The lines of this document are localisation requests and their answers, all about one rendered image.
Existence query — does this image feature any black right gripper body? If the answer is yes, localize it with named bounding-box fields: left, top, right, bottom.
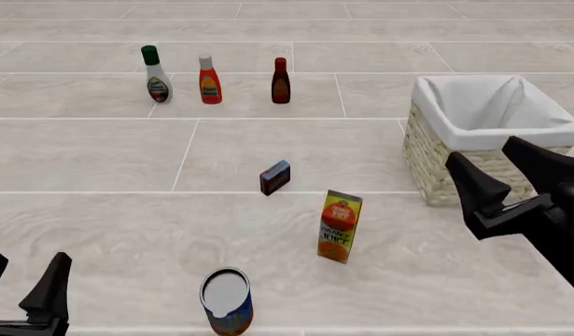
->
left=467, top=193, right=562, bottom=243

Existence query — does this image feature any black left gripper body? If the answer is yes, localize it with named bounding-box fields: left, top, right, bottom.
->
left=0, top=315, right=71, bottom=336

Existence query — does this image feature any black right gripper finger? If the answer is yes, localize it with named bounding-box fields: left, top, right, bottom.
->
left=500, top=134, right=574, bottom=196
left=444, top=151, right=513, bottom=217

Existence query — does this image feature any wicker basket white lining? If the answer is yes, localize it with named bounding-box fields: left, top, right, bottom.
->
left=401, top=73, right=574, bottom=207

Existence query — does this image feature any chocolate pudding box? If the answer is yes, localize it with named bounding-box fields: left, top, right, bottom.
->
left=259, top=160, right=292, bottom=197

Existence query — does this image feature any orange juice carton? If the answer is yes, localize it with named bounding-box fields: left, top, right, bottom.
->
left=316, top=189, right=364, bottom=266

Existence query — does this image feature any blue tin can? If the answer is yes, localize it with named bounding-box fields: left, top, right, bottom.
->
left=199, top=266, right=255, bottom=336

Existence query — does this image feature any dark brown bottle red cap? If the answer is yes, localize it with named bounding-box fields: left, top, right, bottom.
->
left=271, top=56, right=292, bottom=105

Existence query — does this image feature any white bottle green cap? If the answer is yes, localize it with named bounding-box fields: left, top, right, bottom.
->
left=140, top=45, right=174, bottom=105

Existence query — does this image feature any orange bottle grey cap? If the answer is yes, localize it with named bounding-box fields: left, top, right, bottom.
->
left=197, top=52, right=224, bottom=105

